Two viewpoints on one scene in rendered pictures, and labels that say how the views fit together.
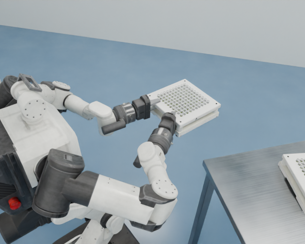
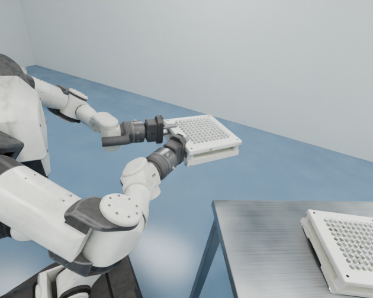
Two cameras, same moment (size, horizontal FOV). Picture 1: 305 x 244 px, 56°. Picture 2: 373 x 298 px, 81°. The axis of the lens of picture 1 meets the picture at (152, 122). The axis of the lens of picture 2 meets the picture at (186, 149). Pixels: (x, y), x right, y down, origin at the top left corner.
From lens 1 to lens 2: 0.46 m
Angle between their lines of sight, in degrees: 9
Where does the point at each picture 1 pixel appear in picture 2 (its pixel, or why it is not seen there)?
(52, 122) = (7, 97)
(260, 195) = (273, 254)
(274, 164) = (295, 220)
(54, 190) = not seen: outside the picture
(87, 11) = (154, 78)
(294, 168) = (321, 228)
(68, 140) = (14, 118)
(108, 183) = (24, 178)
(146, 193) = (80, 207)
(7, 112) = not seen: outside the picture
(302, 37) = (329, 122)
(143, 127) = (176, 172)
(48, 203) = not seen: outside the picture
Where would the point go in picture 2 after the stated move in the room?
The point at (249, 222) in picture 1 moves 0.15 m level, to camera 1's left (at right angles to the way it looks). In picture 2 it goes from (254, 290) to (201, 275)
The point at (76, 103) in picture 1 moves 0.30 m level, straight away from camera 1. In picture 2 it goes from (86, 112) to (100, 86)
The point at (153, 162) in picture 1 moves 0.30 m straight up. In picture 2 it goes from (135, 178) to (135, 53)
